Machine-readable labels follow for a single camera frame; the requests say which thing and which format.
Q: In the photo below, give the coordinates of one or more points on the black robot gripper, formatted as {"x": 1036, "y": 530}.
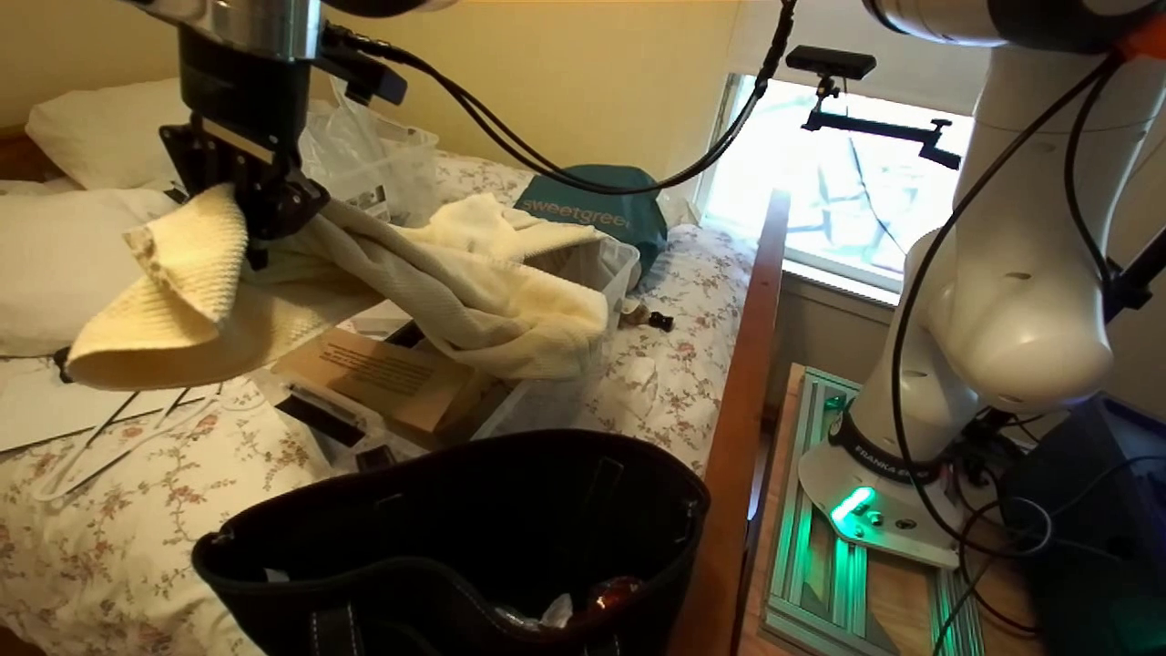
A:
{"x": 242, "y": 134}

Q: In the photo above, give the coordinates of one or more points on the cream knitted towel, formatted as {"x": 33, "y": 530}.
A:
{"x": 202, "y": 313}

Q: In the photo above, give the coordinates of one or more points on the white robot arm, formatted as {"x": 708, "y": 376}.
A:
{"x": 1003, "y": 305}

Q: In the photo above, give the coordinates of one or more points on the robot base platform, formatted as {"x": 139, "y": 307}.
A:
{"x": 824, "y": 587}

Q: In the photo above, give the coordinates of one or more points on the clear plastic bag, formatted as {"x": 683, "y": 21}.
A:
{"x": 371, "y": 161}

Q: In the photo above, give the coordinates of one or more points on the white pillow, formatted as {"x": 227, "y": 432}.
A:
{"x": 65, "y": 240}

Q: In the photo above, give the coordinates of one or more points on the brown cardboard box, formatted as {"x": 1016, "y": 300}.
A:
{"x": 412, "y": 389}

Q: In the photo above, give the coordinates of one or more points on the teal paper bag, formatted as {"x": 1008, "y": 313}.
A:
{"x": 614, "y": 198}

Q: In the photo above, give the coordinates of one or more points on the wooden bed frame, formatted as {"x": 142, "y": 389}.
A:
{"x": 736, "y": 457}

